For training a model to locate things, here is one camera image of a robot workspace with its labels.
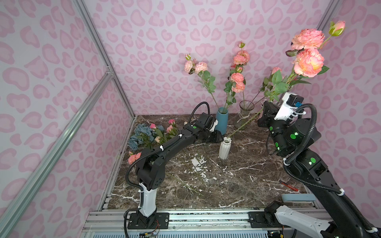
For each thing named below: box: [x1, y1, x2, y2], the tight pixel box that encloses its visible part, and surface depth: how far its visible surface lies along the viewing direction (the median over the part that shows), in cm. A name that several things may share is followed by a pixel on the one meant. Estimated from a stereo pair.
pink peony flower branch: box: [230, 40, 251, 73], surface depth 82 cm
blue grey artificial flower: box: [127, 122, 155, 151], surface depth 100 cm
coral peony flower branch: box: [223, 72, 247, 111], surface depth 84 cm
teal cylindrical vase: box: [215, 106, 229, 136], surface depth 97 cm
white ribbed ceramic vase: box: [218, 136, 232, 160], surface depth 87 cm
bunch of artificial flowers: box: [127, 119, 180, 165], surface depth 100 cm
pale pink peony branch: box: [184, 53, 220, 111], surface depth 83 cm
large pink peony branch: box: [227, 20, 346, 139], surface depth 40 cm
